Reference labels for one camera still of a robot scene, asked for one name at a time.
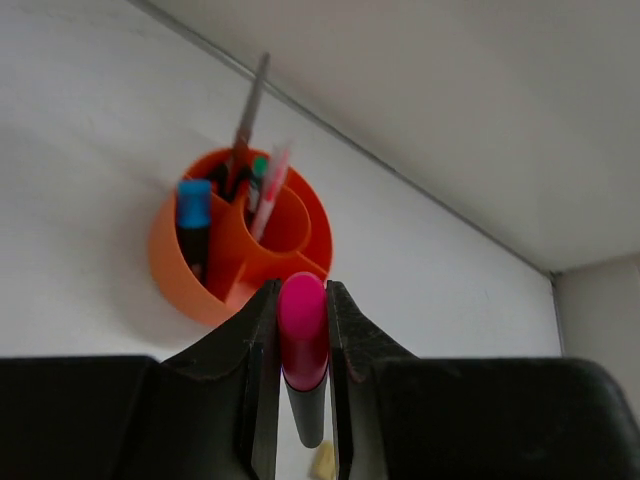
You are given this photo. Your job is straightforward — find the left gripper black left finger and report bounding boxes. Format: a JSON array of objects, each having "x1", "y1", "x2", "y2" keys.
[{"x1": 1, "y1": 281, "x2": 280, "y2": 479}]

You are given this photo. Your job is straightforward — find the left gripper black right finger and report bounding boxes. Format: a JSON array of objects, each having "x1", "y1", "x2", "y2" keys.
[{"x1": 327, "y1": 281, "x2": 639, "y2": 479}]

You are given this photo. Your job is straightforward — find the small tan eraser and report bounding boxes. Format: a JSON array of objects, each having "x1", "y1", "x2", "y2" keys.
[{"x1": 309, "y1": 441, "x2": 336, "y2": 480}]

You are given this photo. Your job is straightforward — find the pink cap black highlighter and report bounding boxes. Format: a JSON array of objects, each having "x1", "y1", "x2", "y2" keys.
[{"x1": 276, "y1": 272, "x2": 329, "y2": 449}]

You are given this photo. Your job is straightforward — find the blue cap black highlighter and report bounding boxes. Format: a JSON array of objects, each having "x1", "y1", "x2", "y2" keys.
[{"x1": 176, "y1": 179, "x2": 212, "y2": 285}]

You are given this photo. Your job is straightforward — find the black handled scissors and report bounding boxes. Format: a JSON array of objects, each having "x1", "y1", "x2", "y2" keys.
[{"x1": 206, "y1": 52, "x2": 271, "y2": 201}]

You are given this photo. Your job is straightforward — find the black pen green end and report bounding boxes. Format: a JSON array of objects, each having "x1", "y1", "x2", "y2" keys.
[{"x1": 246, "y1": 156, "x2": 268, "y2": 215}]

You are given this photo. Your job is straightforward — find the pink transparent pen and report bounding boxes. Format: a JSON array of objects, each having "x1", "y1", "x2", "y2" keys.
[{"x1": 250, "y1": 142, "x2": 291, "y2": 242}]

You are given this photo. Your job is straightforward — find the orange round divided container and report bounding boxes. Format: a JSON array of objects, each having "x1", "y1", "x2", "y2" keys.
[{"x1": 148, "y1": 166, "x2": 333, "y2": 327}]

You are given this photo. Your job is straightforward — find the aluminium rail right side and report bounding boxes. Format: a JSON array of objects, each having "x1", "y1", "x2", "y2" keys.
[{"x1": 549, "y1": 272, "x2": 566, "y2": 356}]

